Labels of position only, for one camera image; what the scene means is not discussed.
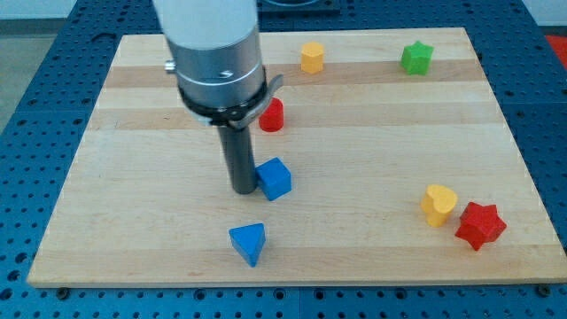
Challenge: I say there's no green star block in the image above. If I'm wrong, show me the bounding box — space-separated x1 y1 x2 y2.
400 41 434 75

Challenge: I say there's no blue triangle block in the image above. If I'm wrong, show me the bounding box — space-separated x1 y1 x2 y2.
229 223 266 268

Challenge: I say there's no red star block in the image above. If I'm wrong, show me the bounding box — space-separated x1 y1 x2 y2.
454 202 508 251

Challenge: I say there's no blue cube block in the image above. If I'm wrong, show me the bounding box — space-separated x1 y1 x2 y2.
256 158 292 201

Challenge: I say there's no yellow heart block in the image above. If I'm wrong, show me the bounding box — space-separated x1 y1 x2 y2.
420 184 458 228

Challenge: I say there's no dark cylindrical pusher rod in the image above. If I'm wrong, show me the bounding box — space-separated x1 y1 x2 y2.
217 127 257 194

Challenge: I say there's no light wooden board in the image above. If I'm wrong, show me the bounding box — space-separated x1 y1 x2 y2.
27 27 566 288

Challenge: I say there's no yellow hexagon block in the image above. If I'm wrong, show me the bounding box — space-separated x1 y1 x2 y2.
300 42 324 74

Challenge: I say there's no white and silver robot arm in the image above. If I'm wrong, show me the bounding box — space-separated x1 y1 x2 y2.
152 0 284 129

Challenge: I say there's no red cylinder block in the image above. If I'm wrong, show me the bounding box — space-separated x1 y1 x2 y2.
259 97 284 132

